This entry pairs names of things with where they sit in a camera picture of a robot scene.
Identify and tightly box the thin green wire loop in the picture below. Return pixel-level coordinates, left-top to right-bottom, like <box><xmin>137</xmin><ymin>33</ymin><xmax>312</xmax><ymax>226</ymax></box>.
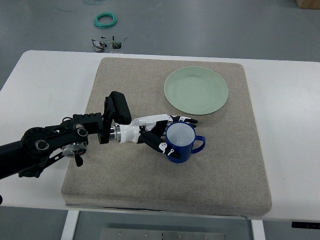
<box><xmin>53</xmin><ymin>0</ymin><xmax>101</xmax><ymax>12</ymax></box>

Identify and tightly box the black table control panel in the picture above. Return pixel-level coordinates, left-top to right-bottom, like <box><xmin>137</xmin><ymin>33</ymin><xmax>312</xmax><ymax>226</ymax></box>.
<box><xmin>291</xmin><ymin>221</ymin><xmax>320</xmax><ymax>230</ymax></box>

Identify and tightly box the green cable coil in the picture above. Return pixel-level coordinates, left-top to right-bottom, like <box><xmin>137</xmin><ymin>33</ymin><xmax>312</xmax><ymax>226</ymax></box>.
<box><xmin>93</xmin><ymin>12</ymin><xmax>118</xmax><ymax>29</ymax></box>

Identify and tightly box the green plate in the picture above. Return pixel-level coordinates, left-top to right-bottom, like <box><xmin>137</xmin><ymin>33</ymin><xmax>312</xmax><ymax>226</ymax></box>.
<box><xmin>164</xmin><ymin>66</ymin><xmax>229</xmax><ymax>115</ymax></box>

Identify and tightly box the beige felt mat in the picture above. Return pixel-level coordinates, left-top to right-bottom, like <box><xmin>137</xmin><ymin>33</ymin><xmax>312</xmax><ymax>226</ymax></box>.
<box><xmin>60</xmin><ymin>57</ymin><xmax>273</xmax><ymax>217</ymax></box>

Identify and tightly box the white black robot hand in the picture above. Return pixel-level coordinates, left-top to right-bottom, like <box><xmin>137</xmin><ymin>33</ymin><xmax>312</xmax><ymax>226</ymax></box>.
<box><xmin>115</xmin><ymin>114</ymin><xmax>198</xmax><ymax>156</ymax></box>

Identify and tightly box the white table frame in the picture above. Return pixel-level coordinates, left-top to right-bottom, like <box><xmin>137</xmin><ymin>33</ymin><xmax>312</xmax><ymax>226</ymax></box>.
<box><xmin>60</xmin><ymin>210</ymin><xmax>266</xmax><ymax>240</ymax></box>

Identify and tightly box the metal base plate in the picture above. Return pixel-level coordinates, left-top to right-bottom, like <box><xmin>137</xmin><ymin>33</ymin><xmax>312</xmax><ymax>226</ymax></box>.
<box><xmin>99</xmin><ymin>228</ymin><xmax>226</xmax><ymax>240</ymax></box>

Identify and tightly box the cardboard box corner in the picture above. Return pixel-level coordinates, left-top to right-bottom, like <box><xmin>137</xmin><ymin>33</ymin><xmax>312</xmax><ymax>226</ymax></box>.
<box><xmin>296</xmin><ymin>0</ymin><xmax>320</xmax><ymax>10</ymax></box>

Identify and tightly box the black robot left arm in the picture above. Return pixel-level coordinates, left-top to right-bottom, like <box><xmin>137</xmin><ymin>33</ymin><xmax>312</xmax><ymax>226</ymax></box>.
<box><xmin>0</xmin><ymin>91</ymin><xmax>132</xmax><ymax>179</ymax></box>

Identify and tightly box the blue enamel cup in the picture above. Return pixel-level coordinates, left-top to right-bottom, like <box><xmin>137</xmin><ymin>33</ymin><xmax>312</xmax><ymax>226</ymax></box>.
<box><xmin>165</xmin><ymin>121</ymin><xmax>206</xmax><ymax>164</ymax></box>

